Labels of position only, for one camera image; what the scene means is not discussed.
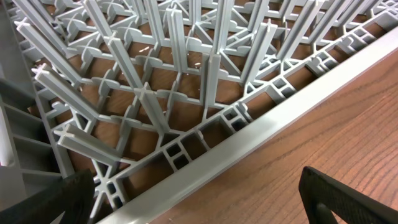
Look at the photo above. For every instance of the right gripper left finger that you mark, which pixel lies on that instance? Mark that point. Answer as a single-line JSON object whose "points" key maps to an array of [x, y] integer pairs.
{"points": [[71, 197]]}

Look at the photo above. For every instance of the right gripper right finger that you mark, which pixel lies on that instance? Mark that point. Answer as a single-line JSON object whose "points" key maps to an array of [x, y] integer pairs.
{"points": [[324, 198]]}

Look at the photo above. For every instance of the grey dishwasher rack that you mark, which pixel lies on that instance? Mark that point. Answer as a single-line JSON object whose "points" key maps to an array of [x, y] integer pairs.
{"points": [[157, 98]]}

